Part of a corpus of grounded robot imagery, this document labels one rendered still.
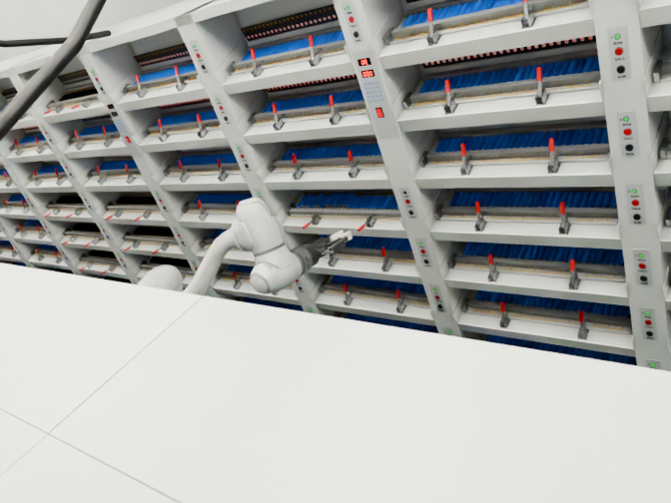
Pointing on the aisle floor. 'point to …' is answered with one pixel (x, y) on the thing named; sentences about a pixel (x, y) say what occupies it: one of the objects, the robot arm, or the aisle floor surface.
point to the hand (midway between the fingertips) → (340, 237)
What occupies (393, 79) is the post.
